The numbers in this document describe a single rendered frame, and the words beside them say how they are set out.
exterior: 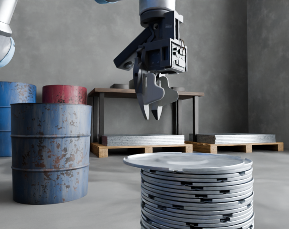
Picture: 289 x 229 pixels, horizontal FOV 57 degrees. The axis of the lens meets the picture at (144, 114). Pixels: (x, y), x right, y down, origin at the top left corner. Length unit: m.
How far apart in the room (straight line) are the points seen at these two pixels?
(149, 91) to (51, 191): 0.95
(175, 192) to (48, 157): 0.84
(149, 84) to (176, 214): 0.29
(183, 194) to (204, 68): 4.41
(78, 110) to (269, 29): 4.32
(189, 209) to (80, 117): 0.90
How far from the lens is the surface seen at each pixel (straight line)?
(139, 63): 0.53
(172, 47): 0.52
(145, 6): 0.57
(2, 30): 0.90
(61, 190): 1.38
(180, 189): 0.64
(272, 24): 5.23
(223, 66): 5.17
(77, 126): 1.37
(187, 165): 0.60
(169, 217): 0.64
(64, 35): 4.33
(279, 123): 4.87
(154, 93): 0.52
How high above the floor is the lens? 0.38
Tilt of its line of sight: 2 degrees up
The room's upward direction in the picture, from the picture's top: straight up
